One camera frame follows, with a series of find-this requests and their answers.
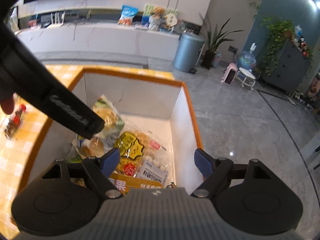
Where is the yellow checkered tablecloth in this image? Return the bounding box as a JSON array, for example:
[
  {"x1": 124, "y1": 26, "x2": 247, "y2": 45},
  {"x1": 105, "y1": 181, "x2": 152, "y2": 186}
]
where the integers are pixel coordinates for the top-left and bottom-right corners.
[{"x1": 1, "y1": 64, "x2": 175, "y2": 239}]

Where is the pink space heater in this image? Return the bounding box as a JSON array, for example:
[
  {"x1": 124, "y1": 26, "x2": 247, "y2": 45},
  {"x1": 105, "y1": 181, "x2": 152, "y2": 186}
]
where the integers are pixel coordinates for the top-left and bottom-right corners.
[{"x1": 221, "y1": 63, "x2": 238, "y2": 85}]

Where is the white round stool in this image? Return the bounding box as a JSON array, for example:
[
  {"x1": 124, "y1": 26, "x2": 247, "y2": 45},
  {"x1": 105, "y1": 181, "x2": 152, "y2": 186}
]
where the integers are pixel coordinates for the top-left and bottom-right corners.
[{"x1": 236, "y1": 67, "x2": 256, "y2": 91}]

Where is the orange dried fruit bag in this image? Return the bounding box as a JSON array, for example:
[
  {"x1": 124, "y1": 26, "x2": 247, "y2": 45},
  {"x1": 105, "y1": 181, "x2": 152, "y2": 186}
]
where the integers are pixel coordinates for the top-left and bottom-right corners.
[{"x1": 108, "y1": 173, "x2": 163, "y2": 195}]

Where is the blue snack bag on console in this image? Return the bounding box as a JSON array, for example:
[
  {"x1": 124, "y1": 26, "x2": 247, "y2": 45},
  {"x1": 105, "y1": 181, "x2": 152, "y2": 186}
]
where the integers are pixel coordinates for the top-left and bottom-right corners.
[{"x1": 118, "y1": 5, "x2": 139, "y2": 26}]

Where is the operator hand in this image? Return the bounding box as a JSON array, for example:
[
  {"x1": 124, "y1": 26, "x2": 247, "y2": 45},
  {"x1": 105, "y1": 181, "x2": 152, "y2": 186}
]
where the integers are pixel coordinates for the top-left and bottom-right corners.
[{"x1": 1, "y1": 97, "x2": 15, "y2": 115}]

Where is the teddy bear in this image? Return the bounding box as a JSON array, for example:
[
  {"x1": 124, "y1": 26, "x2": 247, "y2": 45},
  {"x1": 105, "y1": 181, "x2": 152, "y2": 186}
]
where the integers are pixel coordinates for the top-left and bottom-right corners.
[{"x1": 149, "y1": 7, "x2": 165, "y2": 31}]

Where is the small red-capped bottle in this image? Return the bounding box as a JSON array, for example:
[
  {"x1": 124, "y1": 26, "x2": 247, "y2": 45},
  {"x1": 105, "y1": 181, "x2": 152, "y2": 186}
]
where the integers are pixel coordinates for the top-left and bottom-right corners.
[{"x1": 3, "y1": 104, "x2": 27, "y2": 139}]

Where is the clear quail egg packet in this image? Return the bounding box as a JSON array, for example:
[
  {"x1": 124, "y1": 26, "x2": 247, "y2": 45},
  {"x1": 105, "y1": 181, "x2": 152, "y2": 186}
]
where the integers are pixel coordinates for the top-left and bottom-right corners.
[{"x1": 134, "y1": 153, "x2": 174, "y2": 186}]

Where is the yellow round cake packet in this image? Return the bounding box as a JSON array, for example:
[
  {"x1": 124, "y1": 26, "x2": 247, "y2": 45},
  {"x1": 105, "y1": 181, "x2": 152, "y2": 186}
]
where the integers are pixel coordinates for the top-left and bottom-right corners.
[{"x1": 113, "y1": 129, "x2": 168, "y2": 177}]

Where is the tall green potted plant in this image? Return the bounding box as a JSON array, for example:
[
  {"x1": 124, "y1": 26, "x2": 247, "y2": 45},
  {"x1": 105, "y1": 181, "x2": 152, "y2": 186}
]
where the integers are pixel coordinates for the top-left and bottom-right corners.
[{"x1": 199, "y1": 13, "x2": 244, "y2": 69}]

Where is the orange cardboard box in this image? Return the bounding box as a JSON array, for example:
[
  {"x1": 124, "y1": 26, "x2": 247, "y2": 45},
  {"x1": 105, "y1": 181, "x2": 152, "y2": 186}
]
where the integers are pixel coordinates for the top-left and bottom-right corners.
[{"x1": 17, "y1": 65, "x2": 205, "y2": 196}]

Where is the green chips bag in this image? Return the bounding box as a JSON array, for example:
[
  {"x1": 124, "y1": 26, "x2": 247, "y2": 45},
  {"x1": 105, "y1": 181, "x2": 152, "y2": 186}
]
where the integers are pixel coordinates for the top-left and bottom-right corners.
[{"x1": 92, "y1": 94, "x2": 125, "y2": 153}]

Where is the grey pedal trash bin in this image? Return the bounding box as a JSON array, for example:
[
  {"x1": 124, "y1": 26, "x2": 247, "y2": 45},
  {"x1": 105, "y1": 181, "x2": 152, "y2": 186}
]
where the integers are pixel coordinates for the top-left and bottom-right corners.
[{"x1": 173, "y1": 32, "x2": 204, "y2": 74}]

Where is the trailing green vine plant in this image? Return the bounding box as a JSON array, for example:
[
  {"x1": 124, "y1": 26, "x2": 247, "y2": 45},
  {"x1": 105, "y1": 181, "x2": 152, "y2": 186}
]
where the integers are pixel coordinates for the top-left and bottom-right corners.
[{"x1": 259, "y1": 17, "x2": 294, "y2": 75}]

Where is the dark grey cabinet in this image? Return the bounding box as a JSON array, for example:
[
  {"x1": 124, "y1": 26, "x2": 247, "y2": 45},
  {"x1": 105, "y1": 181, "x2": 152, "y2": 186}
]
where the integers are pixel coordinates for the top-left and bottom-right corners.
[{"x1": 262, "y1": 40, "x2": 310, "y2": 94}]

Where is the blue water jug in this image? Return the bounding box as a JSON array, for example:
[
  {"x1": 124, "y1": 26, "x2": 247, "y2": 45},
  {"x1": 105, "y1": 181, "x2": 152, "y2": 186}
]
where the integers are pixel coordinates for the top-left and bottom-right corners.
[{"x1": 238, "y1": 43, "x2": 257, "y2": 72}]

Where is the white tv console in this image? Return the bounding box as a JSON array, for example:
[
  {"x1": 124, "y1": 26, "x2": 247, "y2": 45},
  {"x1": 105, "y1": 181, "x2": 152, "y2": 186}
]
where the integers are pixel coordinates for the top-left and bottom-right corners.
[{"x1": 16, "y1": 23, "x2": 179, "y2": 60}]

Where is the white wifi router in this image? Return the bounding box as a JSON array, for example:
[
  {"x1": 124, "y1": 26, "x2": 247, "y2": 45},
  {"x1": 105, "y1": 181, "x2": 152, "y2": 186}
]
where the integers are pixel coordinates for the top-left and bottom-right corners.
[{"x1": 47, "y1": 11, "x2": 66, "y2": 29}]

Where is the bread rolls bag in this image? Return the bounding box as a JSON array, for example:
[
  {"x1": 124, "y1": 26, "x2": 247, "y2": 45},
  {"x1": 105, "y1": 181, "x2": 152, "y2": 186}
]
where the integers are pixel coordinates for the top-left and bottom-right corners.
[{"x1": 71, "y1": 135, "x2": 105, "y2": 159}]

